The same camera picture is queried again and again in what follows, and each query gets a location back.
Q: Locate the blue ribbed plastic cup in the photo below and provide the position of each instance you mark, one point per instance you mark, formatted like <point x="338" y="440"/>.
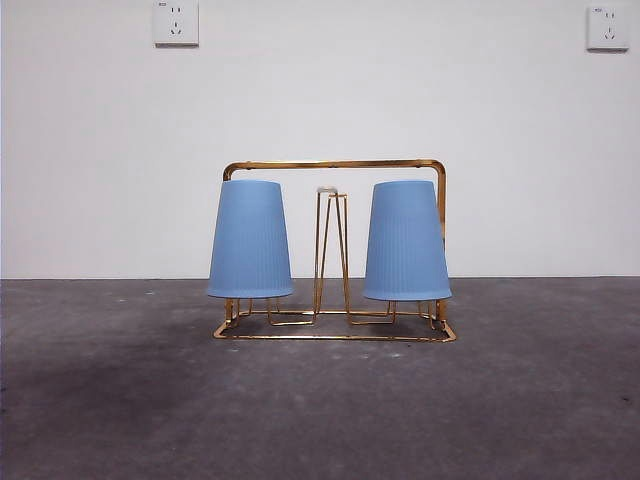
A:
<point x="405" y="250"/>
<point x="250" y="250"/>

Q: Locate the white wall power socket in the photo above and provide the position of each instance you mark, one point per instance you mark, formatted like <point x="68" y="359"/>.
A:
<point x="175" y="25"/>
<point x="607" y="30"/>

